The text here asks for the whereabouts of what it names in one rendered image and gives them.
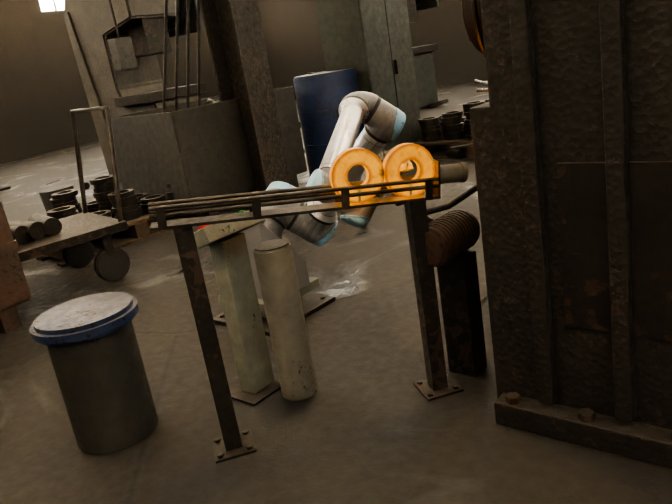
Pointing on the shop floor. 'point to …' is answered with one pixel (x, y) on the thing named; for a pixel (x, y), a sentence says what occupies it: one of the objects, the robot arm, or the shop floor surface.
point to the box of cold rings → (198, 148)
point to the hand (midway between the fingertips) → (406, 166)
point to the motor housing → (459, 289)
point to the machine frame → (579, 219)
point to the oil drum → (321, 108)
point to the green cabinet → (374, 53)
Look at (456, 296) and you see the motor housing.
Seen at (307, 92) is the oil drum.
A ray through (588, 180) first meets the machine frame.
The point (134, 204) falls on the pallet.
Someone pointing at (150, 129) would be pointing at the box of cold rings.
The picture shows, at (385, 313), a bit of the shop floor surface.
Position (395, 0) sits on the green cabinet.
